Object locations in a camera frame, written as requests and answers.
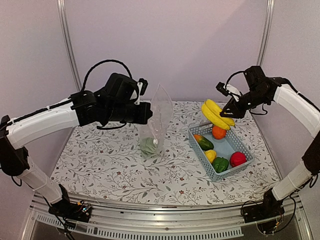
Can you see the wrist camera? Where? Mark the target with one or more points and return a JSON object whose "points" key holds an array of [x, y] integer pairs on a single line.
{"points": [[142, 85], [222, 89]]}

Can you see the orange toy fruit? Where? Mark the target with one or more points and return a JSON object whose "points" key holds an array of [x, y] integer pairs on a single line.
{"points": [[218, 133]]}

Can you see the clear zip top bag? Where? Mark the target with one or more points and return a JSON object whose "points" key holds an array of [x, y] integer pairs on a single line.
{"points": [[157, 125]]}

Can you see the green toy pepper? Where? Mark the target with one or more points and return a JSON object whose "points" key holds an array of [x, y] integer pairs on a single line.
{"points": [[220, 164]]}

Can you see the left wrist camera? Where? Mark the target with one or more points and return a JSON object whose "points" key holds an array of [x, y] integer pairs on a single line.
{"points": [[142, 85]]}

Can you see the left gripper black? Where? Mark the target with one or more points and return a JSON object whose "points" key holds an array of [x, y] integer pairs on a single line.
{"points": [[144, 117]]}

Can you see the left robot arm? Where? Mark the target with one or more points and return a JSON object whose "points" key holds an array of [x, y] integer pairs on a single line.
{"points": [[78, 110]]}

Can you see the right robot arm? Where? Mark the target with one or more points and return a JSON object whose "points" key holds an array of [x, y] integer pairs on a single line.
{"points": [[265, 90]]}

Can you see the aluminium frame post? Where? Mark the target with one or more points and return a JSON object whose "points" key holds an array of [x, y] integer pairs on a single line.
{"points": [[61, 7], [270, 6]]}

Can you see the green orange toy mango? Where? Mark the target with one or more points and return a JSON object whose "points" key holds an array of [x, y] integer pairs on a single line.
{"points": [[203, 142]]}

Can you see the light blue plastic basket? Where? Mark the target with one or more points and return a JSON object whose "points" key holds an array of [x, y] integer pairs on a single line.
{"points": [[224, 148]]}

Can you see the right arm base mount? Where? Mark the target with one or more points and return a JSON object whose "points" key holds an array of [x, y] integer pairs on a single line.
{"points": [[270, 213]]}

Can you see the red toy apple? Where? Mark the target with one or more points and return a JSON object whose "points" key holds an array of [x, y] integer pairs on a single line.
{"points": [[237, 159]]}

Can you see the right aluminium frame post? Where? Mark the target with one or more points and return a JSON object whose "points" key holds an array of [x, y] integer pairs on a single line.
{"points": [[270, 6]]}

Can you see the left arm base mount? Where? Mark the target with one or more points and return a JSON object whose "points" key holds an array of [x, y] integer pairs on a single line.
{"points": [[64, 208]]}

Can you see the left aluminium frame post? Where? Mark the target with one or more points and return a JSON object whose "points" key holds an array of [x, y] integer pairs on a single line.
{"points": [[61, 7]]}

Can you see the floral tablecloth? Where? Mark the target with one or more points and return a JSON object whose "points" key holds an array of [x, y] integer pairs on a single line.
{"points": [[108, 165]]}

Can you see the green toy watermelon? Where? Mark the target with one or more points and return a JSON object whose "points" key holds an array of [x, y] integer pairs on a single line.
{"points": [[149, 147]]}

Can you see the yellow toy pear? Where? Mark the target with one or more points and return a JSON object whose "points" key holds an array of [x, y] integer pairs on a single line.
{"points": [[210, 155]]}

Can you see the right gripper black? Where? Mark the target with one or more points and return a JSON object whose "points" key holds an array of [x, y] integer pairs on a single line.
{"points": [[233, 104]]}

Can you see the yellow toy banana bunch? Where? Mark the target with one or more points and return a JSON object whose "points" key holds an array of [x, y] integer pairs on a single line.
{"points": [[211, 111]]}

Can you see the front aluminium rail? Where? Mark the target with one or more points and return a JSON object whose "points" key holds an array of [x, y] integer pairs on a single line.
{"points": [[118, 220]]}

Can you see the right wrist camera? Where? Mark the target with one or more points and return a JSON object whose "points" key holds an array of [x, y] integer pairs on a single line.
{"points": [[222, 89]]}

